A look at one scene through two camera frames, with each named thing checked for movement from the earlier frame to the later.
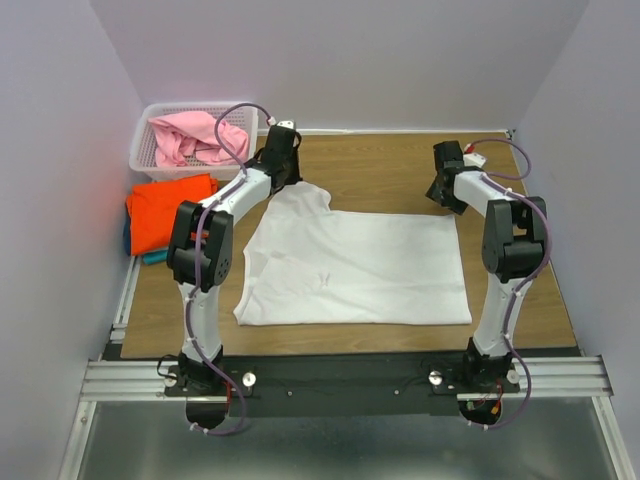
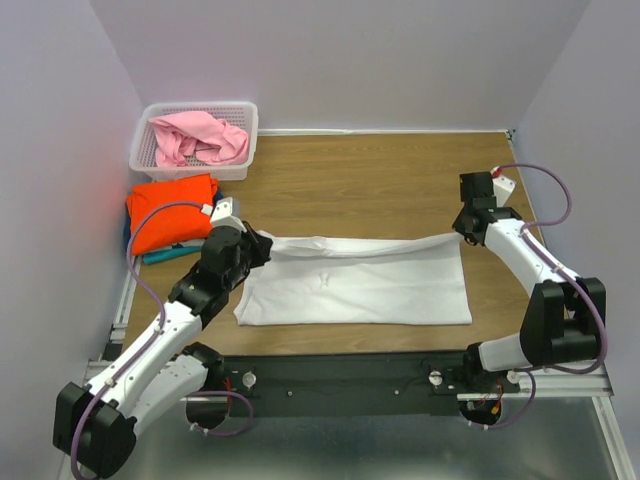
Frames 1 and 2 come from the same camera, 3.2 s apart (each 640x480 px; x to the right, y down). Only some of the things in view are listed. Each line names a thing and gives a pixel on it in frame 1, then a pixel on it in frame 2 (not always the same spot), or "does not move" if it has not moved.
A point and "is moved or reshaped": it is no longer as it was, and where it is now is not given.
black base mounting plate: [346, 384] does not move
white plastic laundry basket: [178, 139] does not move
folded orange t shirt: [153, 206] does not move
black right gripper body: [454, 205] -> [458, 223]
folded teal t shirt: [150, 258] does not move
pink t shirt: [178, 136] does not move
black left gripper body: [292, 166] -> [252, 255]
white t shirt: [309, 266] is moved or reshaped
